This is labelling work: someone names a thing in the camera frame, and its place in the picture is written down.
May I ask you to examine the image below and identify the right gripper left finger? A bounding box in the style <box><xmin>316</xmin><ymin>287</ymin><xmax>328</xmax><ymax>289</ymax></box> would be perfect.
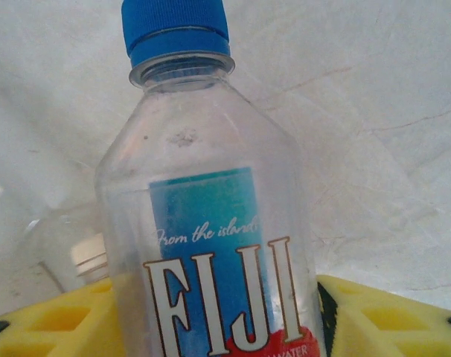
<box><xmin>0</xmin><ymin>275</ymin><xmax>129</xmax><ymax>357</ymax></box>

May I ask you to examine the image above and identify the Fiji water bottle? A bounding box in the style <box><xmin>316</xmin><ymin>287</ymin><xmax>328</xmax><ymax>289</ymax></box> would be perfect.
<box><xmin>94</xmin><ymin>0</ymin><xmax>323</xmax><ymax>357</ymax></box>

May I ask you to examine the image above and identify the clear bottle cream cap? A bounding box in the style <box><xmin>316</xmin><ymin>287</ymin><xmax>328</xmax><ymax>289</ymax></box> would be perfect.
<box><xmin>22</xmin><ymin>208</ymin><xmax>113</xmax><ymax>295</ymax></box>

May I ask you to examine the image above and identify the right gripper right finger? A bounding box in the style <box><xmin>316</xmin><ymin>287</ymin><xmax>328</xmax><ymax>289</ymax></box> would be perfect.
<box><xmin>316</xmin><ymin>274</ymin><xmax>451</xmax><ymax>357</ymax></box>

